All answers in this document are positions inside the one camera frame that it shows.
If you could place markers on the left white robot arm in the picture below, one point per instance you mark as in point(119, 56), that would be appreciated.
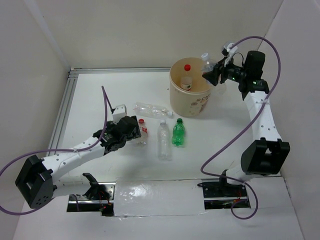
point(42, 179)

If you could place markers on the aluminium frame rail back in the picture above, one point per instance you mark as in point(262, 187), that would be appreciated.
point(118, 70)

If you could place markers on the aluminium frame rail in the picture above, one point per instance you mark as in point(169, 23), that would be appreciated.
point(118, 70)
point(64, 111)

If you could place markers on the red cap red label bottle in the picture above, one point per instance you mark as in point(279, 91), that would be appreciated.
point(186, 80)

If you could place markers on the red cola label bottle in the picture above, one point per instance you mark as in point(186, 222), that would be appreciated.
point(143, 131)

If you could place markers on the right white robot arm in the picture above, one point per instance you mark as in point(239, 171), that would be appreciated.
point(267, 153)

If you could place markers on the green plastic bottle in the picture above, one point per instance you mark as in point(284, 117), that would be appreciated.
point(178, 133)

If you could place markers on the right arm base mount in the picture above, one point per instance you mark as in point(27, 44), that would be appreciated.
point(220, 195)

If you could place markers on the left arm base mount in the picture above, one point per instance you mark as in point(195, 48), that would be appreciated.
point(100, 200)

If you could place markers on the beige paper bucket bin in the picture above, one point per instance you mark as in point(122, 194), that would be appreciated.
point(189, 103)

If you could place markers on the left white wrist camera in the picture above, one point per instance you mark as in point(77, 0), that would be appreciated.
point(119, 112)

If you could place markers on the clear bottle white cap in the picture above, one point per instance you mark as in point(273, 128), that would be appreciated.
point(164, 150)

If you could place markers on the crushed clear bottle blue-white cap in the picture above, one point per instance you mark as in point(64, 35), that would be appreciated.
point(152, 111)

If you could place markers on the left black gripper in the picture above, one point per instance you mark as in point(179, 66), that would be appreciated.
point(135, 134)

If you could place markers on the aluminium frame rail left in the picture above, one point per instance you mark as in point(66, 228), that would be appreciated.
point(64, 111)

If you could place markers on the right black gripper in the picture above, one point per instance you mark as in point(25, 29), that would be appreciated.
point(212, 76)

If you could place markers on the blue label clear bottle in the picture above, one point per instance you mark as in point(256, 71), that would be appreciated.
point(207, 63)

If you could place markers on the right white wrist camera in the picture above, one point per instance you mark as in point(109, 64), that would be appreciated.
point(228, 50)

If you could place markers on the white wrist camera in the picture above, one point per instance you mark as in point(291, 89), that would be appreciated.
point(228, 50)
point(119, 112)

